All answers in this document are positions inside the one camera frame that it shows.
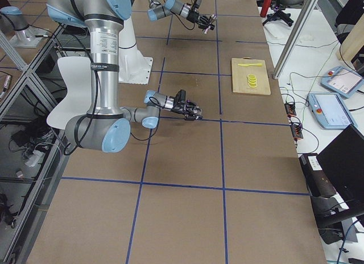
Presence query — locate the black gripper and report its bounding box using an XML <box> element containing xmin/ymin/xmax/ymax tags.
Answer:
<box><xmin>187</xmin><ymin>0</ymin><xmax>208</xmax><ymax>28</ymax></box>
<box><xmin>172</xmin><ymin>89</ymin><xmax>196</xmax><ymax>121</ymax></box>

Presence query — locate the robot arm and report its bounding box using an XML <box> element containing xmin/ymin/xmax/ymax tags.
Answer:
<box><xmin>147</xmin><ymin>0</ymin><xmax>216</xmax><ymax>34</ymax></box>
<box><xmin>47</xmin><ymin>0</ymin><xmax>201</xmax><ymax>155</ymax></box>

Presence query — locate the yellow plastic knife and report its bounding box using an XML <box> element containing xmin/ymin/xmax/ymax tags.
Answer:
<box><xmin>237</xmin><ymin>63</ymin><xmax>263</xmax><ymax>67</ymax></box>

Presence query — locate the lemon slice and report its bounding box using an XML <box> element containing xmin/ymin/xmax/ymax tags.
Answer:
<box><xmin>247</xmin><ymin>74</ymin><xmax>258</xmax><ymax>88</ymax></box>

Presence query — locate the bamboo cutting board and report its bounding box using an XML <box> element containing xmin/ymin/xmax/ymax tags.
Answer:
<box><xmin>231</xmin><ymin>58</ymin><xmax>271</xmax><ymax>96</ymax></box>

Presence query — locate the red thermos bottle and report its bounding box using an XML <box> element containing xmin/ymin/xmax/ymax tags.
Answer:
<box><xmin>260</xmin><ymin>0</ymin><xmax>272</xmax><ymax>18</ymax></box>

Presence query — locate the white plastic chair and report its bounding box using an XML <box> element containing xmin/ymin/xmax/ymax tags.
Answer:
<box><xmin>47</xmin><ymin>56</ymin><xmax>92</xmax><ymax>130</ymax></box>

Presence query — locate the teach pendant near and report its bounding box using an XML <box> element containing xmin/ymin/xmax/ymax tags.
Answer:
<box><xmin>307</xmin><ymin>93</ymin><xmax>357</xmax><ymax>130</ymax></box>

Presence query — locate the teach pendant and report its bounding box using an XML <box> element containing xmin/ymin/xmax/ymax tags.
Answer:
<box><xmin>321</xmin><ymin>66</ymin><xmax>363</xmax><ymax>98</ymax></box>
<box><xmin>307</xmin><ymin>93</ymin><xmax>357</xmax><ymax>130</ymax></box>

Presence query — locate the teach pendant far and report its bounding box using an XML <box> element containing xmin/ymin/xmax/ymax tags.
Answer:
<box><xmin>321</xmin><ymin>66</ymin><xmax>363</xmax><ymax>98</ymax></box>

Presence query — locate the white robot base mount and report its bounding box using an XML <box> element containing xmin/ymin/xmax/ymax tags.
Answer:
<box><xmin>118</xmin><ymin>18</ymin><xmax>153</xmax><ymax>85</ymax></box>

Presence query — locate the aluminium frame post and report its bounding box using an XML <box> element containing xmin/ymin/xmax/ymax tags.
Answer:
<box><xmin>272</xmin><ymin>0</ymin><xmax>318</xmax><ymax>79</ymax></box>

